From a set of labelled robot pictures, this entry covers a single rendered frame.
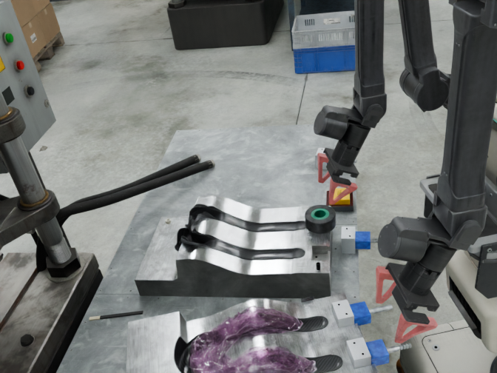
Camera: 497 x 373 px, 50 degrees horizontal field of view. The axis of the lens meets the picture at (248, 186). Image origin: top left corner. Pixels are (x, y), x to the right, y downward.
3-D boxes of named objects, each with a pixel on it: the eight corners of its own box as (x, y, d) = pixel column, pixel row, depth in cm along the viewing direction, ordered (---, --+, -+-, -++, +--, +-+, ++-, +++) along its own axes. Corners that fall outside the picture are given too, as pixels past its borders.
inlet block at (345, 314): (387, 306, 123) (387, 290, 120) (395, 323, 119) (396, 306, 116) (332, 318, 123) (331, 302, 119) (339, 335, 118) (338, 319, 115)
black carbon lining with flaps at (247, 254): (308, 225, 144) (305, 197, 139) (305, 267, 131) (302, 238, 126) (186, 226, 151) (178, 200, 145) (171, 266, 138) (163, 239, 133)
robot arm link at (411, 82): (463, 86, 120) (452, 77, 125) (430, 66, 116) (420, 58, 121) (437, 119, 124) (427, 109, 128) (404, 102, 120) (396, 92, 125)
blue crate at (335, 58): (369, 51, 456) (369, 26, 443) (369, 71, 423) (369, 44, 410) (299, 55, 469) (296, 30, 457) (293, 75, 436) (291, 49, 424)
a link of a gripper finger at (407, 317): (386, 350, 93) (411, 313, 89) (372, 319, 99) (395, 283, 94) (418, 354, 95) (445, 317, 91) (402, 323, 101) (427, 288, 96)
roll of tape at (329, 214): (334, 213, 144) (334, 203, 142) (336, 232, 137) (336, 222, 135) (305, 215, 145) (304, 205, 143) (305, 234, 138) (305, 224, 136)
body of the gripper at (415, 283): (404, 309, 91) (425, 278, 87) (382, 269, 99) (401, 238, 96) (435, 314, 93) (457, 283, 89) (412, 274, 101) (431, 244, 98)
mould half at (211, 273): (332, 230, 152) (330, 192, 144) (330, 299, 131) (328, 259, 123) (166, 232, 161) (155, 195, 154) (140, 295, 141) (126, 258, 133)
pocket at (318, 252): (330, 256, 136) (330, 246, 134) (330, 271, 131) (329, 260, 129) (312, 256, 137) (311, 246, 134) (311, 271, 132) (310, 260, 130)
